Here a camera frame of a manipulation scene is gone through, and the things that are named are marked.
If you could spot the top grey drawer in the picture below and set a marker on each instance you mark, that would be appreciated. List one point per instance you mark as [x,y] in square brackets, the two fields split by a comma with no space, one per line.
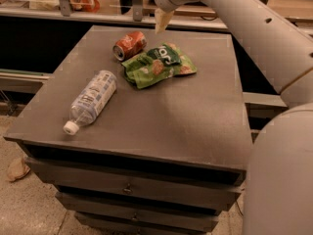
[98,179]

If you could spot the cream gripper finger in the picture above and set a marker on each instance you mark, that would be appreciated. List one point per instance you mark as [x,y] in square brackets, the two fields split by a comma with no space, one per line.
[162,20]

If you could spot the long grey counter shelf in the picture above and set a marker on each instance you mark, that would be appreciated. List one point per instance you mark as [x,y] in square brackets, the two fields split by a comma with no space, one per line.
[298,12]

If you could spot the grey drawer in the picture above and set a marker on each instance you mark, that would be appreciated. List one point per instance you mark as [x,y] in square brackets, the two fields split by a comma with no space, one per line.
[98,179]
[115,208]
[132,228]

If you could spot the grey drawer cabinet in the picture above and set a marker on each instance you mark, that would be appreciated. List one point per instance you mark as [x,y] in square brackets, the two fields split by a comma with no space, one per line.
[189,129]

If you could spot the clear plastic water bottle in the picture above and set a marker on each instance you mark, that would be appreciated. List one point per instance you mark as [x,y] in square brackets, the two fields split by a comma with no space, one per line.
[89,103]

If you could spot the middle grey drawer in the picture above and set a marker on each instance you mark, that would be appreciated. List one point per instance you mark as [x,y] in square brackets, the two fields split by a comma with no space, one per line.
[115,208]

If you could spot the crumpled brown paper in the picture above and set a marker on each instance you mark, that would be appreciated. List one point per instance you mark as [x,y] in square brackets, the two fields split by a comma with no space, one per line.
[17,169]

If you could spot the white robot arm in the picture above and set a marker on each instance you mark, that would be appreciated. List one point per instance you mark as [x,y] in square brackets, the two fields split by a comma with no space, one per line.
[279,180]

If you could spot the red coke can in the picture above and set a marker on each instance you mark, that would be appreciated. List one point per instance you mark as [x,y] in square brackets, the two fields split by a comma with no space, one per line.
[129,45]

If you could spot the green chip bag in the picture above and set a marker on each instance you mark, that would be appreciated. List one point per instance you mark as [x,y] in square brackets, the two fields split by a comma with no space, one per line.
[149,68]

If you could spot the bottom grey drawer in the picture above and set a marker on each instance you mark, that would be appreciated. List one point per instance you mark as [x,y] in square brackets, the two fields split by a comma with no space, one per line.
[132,228]

